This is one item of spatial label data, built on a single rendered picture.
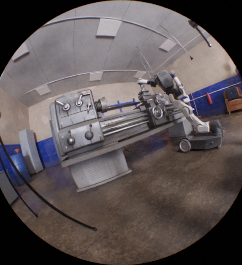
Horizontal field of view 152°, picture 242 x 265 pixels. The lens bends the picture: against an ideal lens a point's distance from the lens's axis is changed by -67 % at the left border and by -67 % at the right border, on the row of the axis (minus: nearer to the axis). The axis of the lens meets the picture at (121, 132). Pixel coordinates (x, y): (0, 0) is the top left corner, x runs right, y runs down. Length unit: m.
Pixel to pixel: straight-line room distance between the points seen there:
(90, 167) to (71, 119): 0.65
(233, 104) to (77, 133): 4.49
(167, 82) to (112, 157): 1.41
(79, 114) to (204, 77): 5.09
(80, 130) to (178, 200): 1.13
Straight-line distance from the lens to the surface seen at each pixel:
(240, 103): 4.23
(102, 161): 1.18
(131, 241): 0.64
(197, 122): 1.49
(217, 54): 5.34
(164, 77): 1.63
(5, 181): 2.05
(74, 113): 1.24
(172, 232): 0.63
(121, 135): 1.29
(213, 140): 1.35
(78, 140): 1.05
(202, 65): 5.29
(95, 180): 1.25
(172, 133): 2.59
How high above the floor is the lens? 0.59
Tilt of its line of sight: 1 degrees down
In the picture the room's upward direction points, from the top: 18 degrees counter-clockwise
